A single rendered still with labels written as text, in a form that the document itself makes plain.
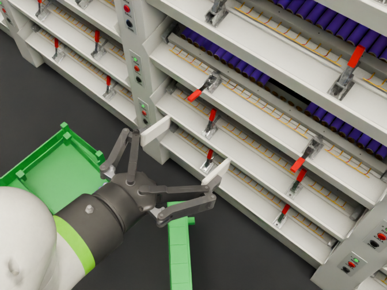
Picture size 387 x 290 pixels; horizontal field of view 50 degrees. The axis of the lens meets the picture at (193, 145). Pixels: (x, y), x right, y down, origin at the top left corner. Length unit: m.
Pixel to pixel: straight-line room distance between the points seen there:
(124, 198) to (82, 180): 0.81
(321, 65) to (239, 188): 0.59
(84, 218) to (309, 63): 0.45
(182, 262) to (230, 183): 0.29
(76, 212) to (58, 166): 0.85
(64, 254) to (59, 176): 0.87
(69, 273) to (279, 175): 0.64
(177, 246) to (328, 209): 0.40
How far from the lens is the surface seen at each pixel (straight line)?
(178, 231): 1.16
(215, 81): 0.95
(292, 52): 0.78
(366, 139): 0.90
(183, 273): 1.12
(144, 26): 0.98
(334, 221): 1.06
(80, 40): 1.39
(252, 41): 0.79
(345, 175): 0.89
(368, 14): 0.62
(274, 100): 0.91
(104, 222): 0.58
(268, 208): 1.24
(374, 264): 1.07
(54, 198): 1.41
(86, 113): 1.65
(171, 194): 0.65
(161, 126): 0.74
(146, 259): 1.35
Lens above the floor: 1.28
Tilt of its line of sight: 58 degrees down
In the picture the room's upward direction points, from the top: straight up
